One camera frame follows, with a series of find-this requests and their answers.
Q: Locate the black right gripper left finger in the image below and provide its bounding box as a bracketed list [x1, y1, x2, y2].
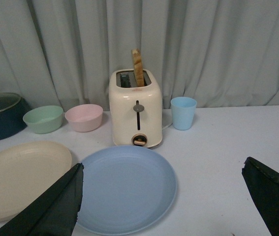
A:
[0, 163, 84, 236]

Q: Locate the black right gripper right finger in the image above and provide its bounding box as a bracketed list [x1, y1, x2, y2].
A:
[242, 157, 279, 236]

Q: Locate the cream plate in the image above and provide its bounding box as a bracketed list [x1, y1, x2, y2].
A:
[0, 141, 72, 222]

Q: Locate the blue plate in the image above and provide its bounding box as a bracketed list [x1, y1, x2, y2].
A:
[78, 146, 177, 236]

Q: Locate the green bowl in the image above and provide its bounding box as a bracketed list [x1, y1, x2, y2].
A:
[23, 105, 63, 134]

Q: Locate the pink bowl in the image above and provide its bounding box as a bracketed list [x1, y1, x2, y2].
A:
[65, 104, 103, 132]

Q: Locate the dark blue saucepan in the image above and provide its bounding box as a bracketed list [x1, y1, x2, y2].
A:
[0, 98, 31, 140]

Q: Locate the light blue cup right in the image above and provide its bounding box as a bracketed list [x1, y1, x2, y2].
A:
[171, 97, 197, 130]

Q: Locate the cream toaster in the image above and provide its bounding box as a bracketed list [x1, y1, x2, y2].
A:
[109, 69, 162, 148]

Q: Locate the grey curtain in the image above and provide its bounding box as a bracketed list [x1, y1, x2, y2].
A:
[0, 0, 279, 110]

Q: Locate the bread slice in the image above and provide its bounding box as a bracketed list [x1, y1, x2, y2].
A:
[131, 49, 145, 87]

